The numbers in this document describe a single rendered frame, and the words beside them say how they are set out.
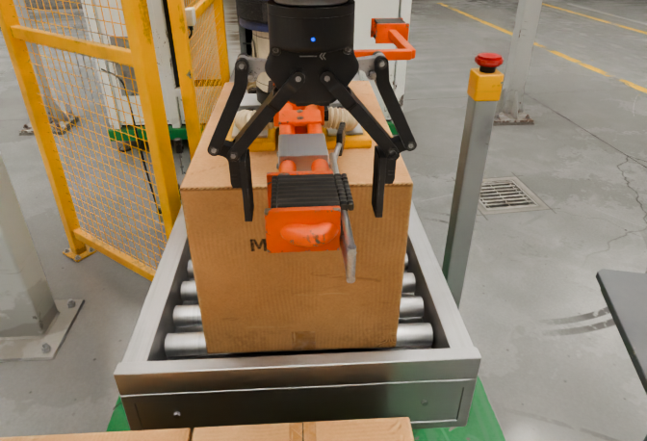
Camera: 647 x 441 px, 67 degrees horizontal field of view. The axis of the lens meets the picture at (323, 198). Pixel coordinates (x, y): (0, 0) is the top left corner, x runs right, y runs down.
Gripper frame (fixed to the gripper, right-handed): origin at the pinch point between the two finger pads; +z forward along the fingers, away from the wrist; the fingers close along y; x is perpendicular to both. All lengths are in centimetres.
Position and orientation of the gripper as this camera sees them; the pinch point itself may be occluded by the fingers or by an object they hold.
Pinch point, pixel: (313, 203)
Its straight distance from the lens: 51.7
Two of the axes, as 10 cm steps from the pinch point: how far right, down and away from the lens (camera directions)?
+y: -10.0, 0.3, -0.5
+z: 0.0, 8.7, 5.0
